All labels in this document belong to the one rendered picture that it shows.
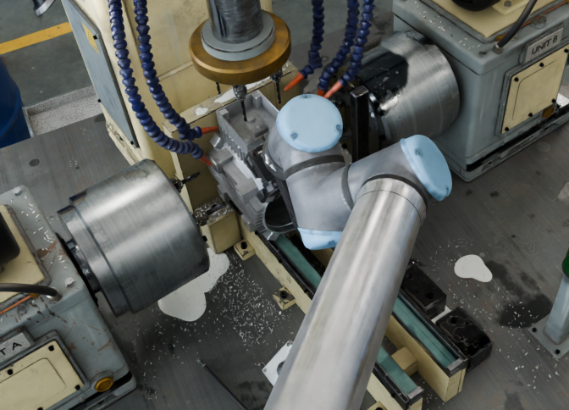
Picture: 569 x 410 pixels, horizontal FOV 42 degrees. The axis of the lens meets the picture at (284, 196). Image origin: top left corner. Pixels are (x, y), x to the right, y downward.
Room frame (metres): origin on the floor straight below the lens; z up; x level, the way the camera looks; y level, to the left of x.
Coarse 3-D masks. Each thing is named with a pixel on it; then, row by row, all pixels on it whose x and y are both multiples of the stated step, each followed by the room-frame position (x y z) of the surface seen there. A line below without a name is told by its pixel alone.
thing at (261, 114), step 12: (252, 96) 1.13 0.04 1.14; (228, 108) 1.11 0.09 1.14; (240, 108) 1.12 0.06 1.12; (252, 108) 1.12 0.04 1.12; (264, 108) 1.12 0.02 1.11; (276, 108) 1.08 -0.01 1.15; (228, 120) 1.09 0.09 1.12; (240, 120) 1.09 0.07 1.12; (252, 120) 1.07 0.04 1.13; (264, 120) 1.08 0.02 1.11; (228, 132) 1.06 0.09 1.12; (240, 132) 1.06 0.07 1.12; (252, 132) 1.04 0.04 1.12; (264, 132) 1.05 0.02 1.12; (228, 144) 1.06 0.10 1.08; (240, 144) 1.01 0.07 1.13; (252, 144) 1.00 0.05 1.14; (240, 156) 1.02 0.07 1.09
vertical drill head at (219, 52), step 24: (216, 0) 1.03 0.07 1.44; (240, 0) 1.03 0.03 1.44; (216, 24) 1.04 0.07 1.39; (240, 24) 1.02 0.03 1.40; (264, 24) 1.07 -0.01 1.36; (192, 48) 1.06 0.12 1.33; (216, 48) 1.02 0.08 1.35; (240, 48) 1.01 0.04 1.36; (264, 48) 1.02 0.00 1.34; (288, 48) 1.03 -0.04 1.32; (216, 72) 0.99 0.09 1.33; (240, 72) 0.98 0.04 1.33; (264, 72) 0.99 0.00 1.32; (240, 96) 1.00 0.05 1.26
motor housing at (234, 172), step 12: (228, 168) 1.02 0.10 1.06; (240, 168) 1.01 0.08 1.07; (228, 180) 1.00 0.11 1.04; (240, 180) 0.98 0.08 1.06; (228, 192) 1.00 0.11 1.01; (240, 204) 0.96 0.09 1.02; (252, 204) 0.92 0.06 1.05; (264, 204) 0.92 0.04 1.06; (276, 204) 1.01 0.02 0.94; (252, 216) 0.92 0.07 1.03; (264, 216) 0.91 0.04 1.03; (276, 216) 0.97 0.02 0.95; (288, 216) 0.97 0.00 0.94; (264, 228) 0.91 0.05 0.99; (276, 228) 0.93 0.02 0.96; (288, 228) 0.94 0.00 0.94
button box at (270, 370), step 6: (288, 342) 0.60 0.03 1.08; (282, 348) 0.60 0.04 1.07; (288, 348) 0.59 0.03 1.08; (276, 354) 0.59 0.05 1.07; (282, 354) 0.59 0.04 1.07; (270, 360) 0.59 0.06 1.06; (276, 360) 0.58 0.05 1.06; (282, 360) 0.58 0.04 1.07; (270, 366) 0.58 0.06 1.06; (276, 366) 0.57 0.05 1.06; (264, 372) 0.57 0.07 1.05; (270, 372) 0.57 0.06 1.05; (276, 372) 0.56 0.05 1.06; (270, 378) 0.56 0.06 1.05; (276, 378) 0.56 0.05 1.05
